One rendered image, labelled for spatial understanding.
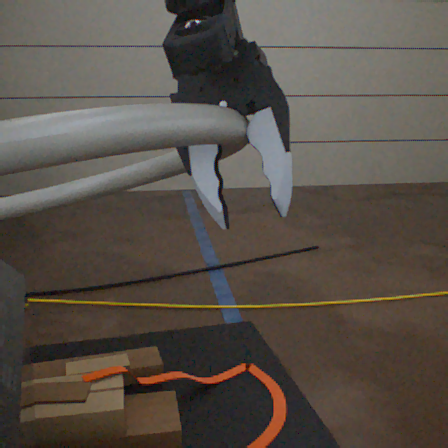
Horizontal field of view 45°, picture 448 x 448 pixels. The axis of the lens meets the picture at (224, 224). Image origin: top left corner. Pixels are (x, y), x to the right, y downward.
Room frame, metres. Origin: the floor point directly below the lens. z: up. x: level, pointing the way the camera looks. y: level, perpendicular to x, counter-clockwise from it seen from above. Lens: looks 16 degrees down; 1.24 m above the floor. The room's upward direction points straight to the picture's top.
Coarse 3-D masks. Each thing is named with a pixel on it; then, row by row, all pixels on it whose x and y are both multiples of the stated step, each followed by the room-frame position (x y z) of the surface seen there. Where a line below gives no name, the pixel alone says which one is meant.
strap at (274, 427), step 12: (96, 372) 1.70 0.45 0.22; (108, 372) 1.70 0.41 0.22; (120, 372) 1.71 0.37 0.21; (180, 372) 1.89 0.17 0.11; (228, 372) 2.03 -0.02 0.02; (240, 372) 2.03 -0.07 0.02; (252, 372) 2.03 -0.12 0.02; (276, 384) 1.94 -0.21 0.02; (276, 396) 1.86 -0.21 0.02; (276, 408) 1.78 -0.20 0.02; (276, 420) 1.70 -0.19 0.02; (264, 432) 1.63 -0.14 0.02; (276, 432) 1.63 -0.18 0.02; (252, 444) 1.57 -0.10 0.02; (264, 444) 1.57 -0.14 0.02
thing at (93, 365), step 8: (80, 360) 1.98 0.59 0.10; (88, 360) 1.98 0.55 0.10; (96, 360) 1.98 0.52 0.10; (104, 360) 1.98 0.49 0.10; (112, 360) 1.98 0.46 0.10; (120, 360) 1.98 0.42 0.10; (128, 360) 1.98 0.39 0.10; (72, 368) 1.92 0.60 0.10; (80, 368) 1.92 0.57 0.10; (88, 368) 1.92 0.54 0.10; (96, 368) 1.92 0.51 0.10; (104, 368) 1.92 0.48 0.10; (128, 368) 1.94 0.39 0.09
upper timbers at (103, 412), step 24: (96, 384) 1.65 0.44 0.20; (120, 384) 1.65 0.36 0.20; (48, 408) 1.51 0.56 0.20; (72, 408) 1.51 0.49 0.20; (96, 408) 1.51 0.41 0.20; (120, 408) 1.51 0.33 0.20; (48, 432) 1.46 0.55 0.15; (72, 432) 1.48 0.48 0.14; (96, 432) 1.49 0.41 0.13; (120, 432) 1.51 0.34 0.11
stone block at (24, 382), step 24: (0, 264) 1.45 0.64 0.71; (0, 288) 1.31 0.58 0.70; (24, 288) 1.42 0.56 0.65; (0, 312) 1.19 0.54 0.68; (24, 312) 1.29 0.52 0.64; (0, 336) 1.09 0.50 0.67; (24, 336) 1.20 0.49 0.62; (0, 360) 1.01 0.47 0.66; (24, 360) 1.12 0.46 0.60; (0, 384) 0.93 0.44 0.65; (24, 384) 1.05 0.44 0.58; (0, 408) 0.86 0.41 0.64; (24, 408) 0.98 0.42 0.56; (0, 432) 0.80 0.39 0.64; (24, 432) 0.92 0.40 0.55
